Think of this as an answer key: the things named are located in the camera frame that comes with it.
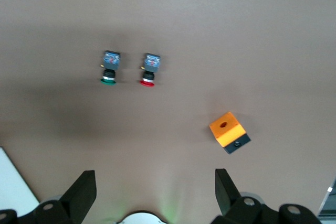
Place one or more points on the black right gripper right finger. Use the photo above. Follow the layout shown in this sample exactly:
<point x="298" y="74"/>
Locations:
<point x="244" y="211"/>

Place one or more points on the green push button switch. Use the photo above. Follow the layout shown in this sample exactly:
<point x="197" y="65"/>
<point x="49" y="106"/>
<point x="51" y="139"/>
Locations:
<point x="111" y="61"/>

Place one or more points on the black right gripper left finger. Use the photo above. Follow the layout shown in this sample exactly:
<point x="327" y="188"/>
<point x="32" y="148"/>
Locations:
<point x="71" y="205"/>

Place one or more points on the white drawer cabinet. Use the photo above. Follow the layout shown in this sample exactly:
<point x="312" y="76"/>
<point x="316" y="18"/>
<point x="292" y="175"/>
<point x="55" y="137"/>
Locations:
<point x="13" y="182"/>

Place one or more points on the orange button enclosure box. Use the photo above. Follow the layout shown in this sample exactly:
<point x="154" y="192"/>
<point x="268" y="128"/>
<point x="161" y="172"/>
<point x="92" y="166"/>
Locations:
<point x="227" y="129"/>

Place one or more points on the brown paper table cover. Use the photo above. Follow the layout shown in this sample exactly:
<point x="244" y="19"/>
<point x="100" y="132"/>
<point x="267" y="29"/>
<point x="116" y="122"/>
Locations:
<point x="183" y="11"/>

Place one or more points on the aluminium frame profile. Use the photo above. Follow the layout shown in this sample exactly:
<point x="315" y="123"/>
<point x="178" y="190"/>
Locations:
<point x="329" y="200"/>

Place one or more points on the red push button switch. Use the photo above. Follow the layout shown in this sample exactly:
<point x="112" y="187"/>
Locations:
<point x="151" y="64"/>

